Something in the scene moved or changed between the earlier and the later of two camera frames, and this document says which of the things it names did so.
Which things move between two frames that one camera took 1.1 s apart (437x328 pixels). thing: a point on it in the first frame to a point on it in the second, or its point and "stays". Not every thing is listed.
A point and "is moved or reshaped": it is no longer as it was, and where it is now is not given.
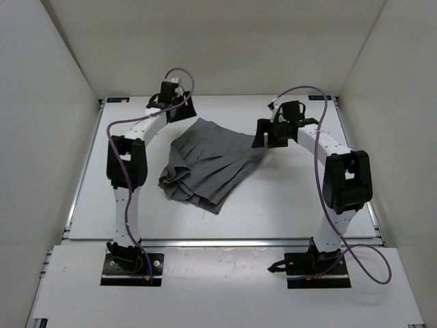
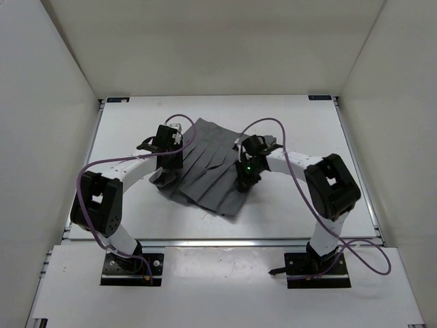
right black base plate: x=309 y=264 stays
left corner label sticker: x=118 y=100 stays
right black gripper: x=265 y=126 to x=246 y=182
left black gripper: x=189 y=111 to x=178 y=163
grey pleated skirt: x=206 y=162 is moved or reshaped
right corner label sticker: x=319 y=97 stays
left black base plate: x=132 y=269 stays
